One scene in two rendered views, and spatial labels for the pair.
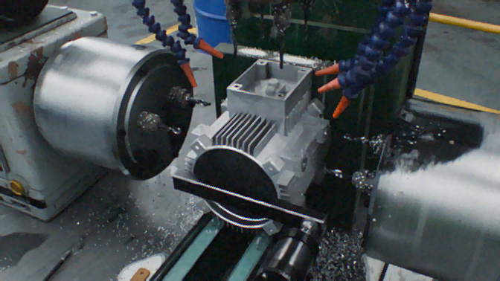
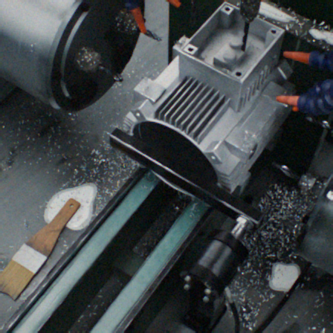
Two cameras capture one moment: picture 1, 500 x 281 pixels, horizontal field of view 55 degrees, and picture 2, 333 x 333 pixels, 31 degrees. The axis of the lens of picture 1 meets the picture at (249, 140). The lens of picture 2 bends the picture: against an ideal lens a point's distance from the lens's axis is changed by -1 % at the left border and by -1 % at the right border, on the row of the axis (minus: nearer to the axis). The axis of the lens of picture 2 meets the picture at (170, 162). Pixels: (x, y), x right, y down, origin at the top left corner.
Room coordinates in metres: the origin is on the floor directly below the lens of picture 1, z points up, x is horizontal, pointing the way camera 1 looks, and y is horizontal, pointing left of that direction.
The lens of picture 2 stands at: (0.10, -0.02, 1.76)
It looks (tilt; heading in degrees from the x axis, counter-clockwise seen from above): 58 degrees down; 6
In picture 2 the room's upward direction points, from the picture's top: 1 degrees clockwise
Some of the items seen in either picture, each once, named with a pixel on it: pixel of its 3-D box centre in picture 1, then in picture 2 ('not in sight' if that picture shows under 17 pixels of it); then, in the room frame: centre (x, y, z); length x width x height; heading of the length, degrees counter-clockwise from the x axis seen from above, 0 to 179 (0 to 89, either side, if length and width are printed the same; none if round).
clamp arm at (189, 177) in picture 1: (245, 201); (183, 178); (0.55, 0.01, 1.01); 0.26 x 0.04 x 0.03; 63
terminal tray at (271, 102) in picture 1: (271, 97); (230, 57); (0.70, -0.04, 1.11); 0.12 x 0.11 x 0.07; 153
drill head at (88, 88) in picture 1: (100, 101); (33, 9); (0.83, 0.29, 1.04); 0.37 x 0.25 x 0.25; 63
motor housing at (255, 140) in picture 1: (261, 154); (210, 115); (0.66, -0.02, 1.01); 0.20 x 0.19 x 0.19; 153
